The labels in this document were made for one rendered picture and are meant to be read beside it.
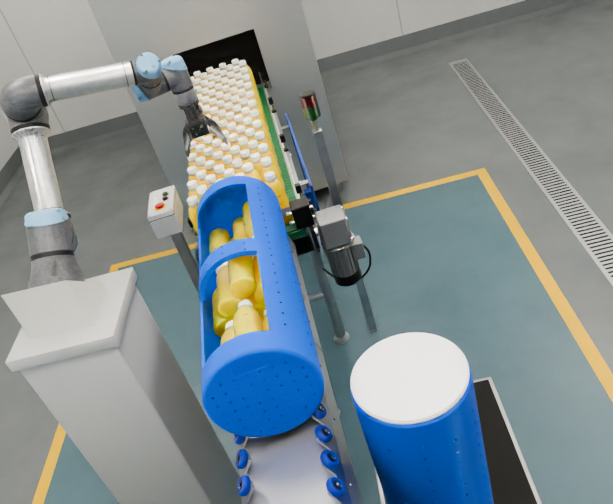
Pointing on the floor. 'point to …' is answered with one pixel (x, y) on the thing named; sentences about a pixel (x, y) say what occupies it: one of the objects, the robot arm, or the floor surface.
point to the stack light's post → (342, 206)
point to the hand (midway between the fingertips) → (208, 150)
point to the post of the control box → (187, 258)
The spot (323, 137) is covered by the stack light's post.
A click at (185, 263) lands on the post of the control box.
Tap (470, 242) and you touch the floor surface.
